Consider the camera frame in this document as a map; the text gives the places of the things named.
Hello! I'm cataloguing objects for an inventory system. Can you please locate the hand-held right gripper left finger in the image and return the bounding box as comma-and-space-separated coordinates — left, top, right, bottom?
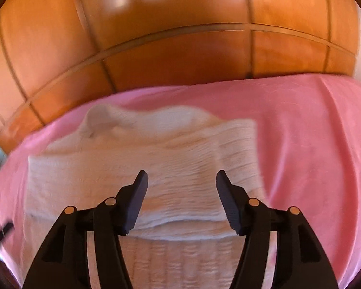
22, 170, 149, 289

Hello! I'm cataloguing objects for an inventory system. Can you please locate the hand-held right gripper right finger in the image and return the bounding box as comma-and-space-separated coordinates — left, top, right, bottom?
216, 170, 339, 289

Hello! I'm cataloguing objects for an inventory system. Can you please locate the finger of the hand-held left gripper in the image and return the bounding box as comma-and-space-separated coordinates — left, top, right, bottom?
0, 221, 14, 249

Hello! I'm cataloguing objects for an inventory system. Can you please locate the white knit sweater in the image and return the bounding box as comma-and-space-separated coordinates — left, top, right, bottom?
24, 104, 277, 289

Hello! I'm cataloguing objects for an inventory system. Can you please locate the pink blanket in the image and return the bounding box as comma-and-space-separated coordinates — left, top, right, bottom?
0, 74, 361, 289

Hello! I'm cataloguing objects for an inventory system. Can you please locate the wooden wardrobe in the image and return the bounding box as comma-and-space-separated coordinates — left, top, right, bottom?
0, 0, 361, 155

